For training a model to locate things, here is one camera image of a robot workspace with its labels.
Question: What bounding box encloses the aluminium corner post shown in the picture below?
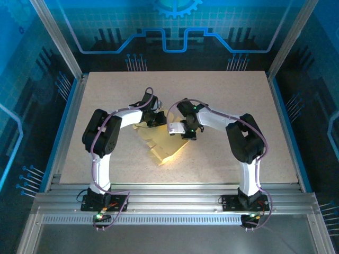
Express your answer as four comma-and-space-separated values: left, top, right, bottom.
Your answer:
267, 0, 320, 80
29, 0, 84, 80

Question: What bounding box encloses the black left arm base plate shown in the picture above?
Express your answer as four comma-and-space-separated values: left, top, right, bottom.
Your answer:
81, 194, 128, 212

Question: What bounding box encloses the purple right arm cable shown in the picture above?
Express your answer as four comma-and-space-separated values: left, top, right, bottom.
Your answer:
166, 99, 273, 231

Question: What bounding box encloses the wide aluminium frame rail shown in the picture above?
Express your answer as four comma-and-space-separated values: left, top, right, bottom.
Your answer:
30, 182, 321, 216

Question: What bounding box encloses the slotted grey cable duct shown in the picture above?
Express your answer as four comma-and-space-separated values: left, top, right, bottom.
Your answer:
42, 214, 247, 225

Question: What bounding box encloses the grey metal panel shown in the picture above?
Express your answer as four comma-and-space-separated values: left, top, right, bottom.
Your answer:
34, 224, 318, 254

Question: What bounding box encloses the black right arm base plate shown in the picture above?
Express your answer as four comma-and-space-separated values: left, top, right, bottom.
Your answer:
221, 194, 270, 212

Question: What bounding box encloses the yellow paper box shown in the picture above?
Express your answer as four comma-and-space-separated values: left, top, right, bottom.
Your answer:
132, 108, 190, 167

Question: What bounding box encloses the black board with LEDs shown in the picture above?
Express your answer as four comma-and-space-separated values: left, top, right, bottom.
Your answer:
241, 213, 262, 224
92, 213, 112, 223

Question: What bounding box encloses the aluminium side rail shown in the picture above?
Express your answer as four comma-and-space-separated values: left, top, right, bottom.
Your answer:
267, 72, 307, 193
43, 74, 90, 193

